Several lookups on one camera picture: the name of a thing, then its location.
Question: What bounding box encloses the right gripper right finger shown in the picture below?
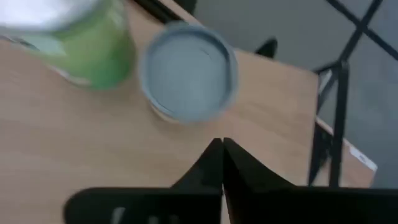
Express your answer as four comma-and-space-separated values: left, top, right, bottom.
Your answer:
223, 138, 398, 224

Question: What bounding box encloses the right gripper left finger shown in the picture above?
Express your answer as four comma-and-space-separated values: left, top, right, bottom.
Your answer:
63, 138, 223, 224

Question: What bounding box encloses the teal label can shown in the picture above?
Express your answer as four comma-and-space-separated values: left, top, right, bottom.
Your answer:
138, 21, 240, 124

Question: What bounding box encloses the green oranges can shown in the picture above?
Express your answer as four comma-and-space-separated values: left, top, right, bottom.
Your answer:
0, 0, 136, 91

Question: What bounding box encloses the wooden shelf with black frame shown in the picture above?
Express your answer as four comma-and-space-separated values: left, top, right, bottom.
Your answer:
0, 0, 380, 224

